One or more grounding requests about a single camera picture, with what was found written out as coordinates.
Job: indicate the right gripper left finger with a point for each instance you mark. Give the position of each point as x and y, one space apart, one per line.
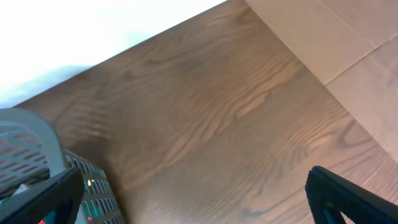
58 197

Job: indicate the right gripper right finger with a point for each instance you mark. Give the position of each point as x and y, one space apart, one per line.
332 197

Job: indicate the grey plastic basket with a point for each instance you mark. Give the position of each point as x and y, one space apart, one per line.
31 153

